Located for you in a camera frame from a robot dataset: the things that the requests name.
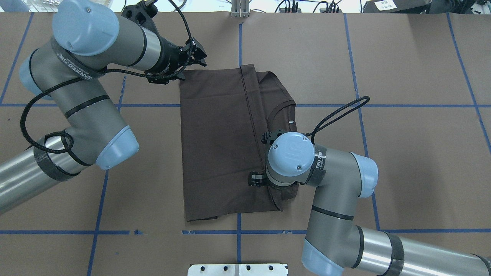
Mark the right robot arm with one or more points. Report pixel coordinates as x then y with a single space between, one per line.
332 241

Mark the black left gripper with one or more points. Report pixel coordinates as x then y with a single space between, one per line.
167 54

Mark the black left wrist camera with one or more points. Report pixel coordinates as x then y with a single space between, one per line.
141 13

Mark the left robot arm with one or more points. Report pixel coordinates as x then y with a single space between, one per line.
89 40

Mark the brown t-shirt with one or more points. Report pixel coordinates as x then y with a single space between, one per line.
224 114

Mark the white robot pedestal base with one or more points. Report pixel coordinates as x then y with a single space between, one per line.
247 269

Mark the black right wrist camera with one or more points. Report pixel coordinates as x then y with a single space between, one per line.
269 137

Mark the aluminium frame post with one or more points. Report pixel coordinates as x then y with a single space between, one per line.
240 8

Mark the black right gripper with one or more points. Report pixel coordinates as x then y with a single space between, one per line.
256 179

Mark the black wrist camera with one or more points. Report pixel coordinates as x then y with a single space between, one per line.
269 137
141 13

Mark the black box with white label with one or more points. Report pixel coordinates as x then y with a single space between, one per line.
397 6

